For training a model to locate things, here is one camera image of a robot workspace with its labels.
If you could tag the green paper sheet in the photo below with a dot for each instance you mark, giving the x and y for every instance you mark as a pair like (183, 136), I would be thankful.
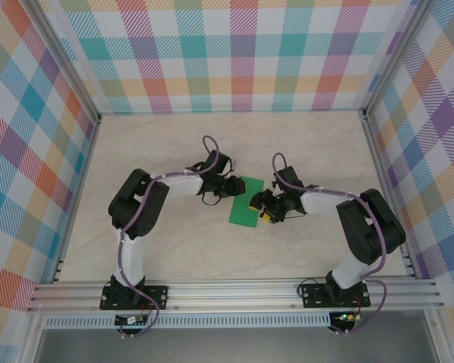
(244, 215)

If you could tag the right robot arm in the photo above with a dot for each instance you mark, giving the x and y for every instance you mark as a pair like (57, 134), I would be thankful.
(348, 270)

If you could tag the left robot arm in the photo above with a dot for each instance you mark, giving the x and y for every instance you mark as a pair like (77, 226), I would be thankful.
(136, 257)

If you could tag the grey metal sheet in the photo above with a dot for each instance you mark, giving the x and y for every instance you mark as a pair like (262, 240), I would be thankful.
(231, 348)

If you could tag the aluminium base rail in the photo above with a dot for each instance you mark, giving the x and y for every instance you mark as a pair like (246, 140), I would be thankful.
(231, 293)

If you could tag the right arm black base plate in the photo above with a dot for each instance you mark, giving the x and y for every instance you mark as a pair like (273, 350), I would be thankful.
(314, 295)

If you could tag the aluminium side rail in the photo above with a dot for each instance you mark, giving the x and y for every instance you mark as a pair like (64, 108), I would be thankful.
(387, 196)
(75, 200)

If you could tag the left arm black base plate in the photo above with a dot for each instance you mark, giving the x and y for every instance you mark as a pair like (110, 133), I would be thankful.
(159, 295)

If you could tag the aluminium corner post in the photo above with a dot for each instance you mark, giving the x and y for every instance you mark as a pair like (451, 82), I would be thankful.
(397, 60)
(64, 60)

